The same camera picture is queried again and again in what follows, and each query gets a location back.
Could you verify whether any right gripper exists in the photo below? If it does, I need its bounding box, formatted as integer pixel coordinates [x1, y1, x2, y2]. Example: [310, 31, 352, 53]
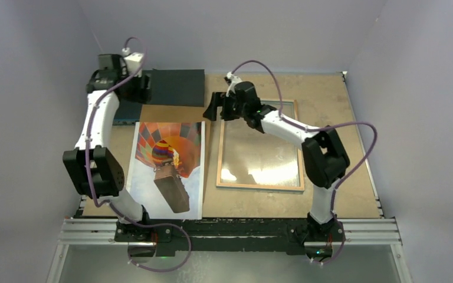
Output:
[205, 91, 249, 121]

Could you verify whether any hot air balloon photo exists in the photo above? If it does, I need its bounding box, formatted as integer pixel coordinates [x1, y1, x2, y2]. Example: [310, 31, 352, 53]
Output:
[127, 121, 206, 220]

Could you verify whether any blue wooden picture frame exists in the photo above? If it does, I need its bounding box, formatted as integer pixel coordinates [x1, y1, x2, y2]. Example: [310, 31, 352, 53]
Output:
[215, 99, 306, 192]

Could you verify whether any brown backing board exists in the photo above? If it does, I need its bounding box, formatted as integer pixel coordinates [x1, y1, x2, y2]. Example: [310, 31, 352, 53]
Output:
[139, 106, 211, 176]

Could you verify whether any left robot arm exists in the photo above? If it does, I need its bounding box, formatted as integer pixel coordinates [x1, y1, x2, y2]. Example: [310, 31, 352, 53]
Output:
[63, 48, 152, 241]

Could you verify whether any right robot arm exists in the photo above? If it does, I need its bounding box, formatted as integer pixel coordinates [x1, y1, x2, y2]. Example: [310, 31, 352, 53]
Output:
[203, 81, 350, 240]

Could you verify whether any dark blue flat box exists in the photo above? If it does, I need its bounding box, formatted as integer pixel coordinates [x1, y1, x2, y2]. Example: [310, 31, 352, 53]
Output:
[113, 69, 205, 126]

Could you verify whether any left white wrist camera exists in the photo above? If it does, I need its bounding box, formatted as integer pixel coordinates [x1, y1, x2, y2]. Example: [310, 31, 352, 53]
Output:
[122, 47, 146, 77]

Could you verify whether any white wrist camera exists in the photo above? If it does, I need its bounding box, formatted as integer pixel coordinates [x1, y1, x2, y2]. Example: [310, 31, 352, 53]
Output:
[224, 72, 242, 97]
[122, 47, 146, 77]

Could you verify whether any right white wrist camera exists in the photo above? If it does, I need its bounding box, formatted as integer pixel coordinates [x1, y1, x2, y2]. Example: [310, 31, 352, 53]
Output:
[224, 72, 242, 97]

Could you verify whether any black aluminium mounting rail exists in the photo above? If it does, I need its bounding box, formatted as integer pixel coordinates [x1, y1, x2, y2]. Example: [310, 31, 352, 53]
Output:
[57, 216, 402, 259]

